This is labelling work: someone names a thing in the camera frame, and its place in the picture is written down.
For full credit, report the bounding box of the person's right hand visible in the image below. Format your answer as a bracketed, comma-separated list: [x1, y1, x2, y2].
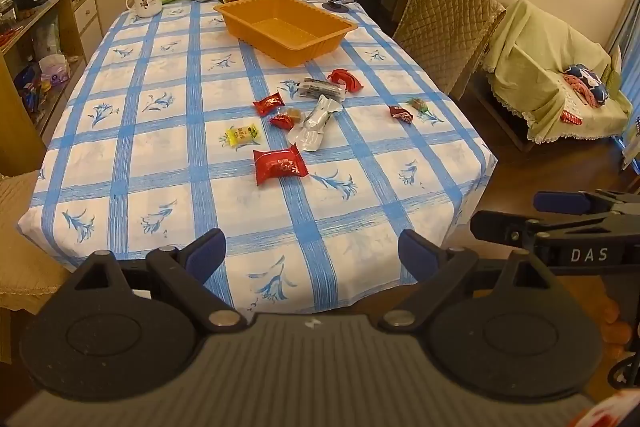
[597, 294, 634, 346]

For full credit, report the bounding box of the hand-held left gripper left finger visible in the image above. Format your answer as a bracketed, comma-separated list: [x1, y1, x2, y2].
[75, 228, 256, 334]

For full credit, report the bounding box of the green covered sofa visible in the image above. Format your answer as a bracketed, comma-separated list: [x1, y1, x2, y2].
[482, 0, 634, 146]

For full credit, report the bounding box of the blue patterned cushion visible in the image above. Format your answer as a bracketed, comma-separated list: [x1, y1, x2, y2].
[564, 64, 614, 108]

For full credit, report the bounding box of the large red snack packet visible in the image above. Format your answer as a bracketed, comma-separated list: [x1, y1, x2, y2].
[252, 143, 307, 186]

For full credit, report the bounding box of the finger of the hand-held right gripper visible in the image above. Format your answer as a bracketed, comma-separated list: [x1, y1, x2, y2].
[470, 209, 640, 251]
[532, 189, 640, 219]

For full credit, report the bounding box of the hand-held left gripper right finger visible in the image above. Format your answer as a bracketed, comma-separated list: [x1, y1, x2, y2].
[377, 229, 557, 334]

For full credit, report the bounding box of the white mug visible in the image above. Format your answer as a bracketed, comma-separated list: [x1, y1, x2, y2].
[125, 0, 163, 18]

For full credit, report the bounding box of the orange plastic tray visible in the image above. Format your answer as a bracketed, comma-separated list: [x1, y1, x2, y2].
[213, 0, 359, 68]

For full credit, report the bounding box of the silver foil packet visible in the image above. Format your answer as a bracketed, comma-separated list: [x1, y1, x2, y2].
[286, 94, 344, 153]

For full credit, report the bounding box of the quilted brown chair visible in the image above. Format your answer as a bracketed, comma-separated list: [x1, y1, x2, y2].
[0, 169, 72, 314]
[392, 0, 507, 100]

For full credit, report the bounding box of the red twisted snack packet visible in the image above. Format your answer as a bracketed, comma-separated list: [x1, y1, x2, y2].
[327, 68, 363, 93]

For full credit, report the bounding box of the blue checked tablecloth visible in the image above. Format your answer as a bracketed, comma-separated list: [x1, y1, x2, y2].
[17, 0, 499, 319]

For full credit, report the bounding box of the dark clear snack packet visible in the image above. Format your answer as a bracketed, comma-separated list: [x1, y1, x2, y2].
[298, 77, 348, 104]

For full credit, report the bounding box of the yellow green candy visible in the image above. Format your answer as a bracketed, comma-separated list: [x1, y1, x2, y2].
[219, 123, 262, 149]

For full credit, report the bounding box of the pink plastic bag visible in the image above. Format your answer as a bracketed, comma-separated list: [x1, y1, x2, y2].
[39, 54, 71, 88]

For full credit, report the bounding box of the wooden shelf unit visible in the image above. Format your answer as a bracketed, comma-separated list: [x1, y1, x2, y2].
[0, 0, 104, 176]

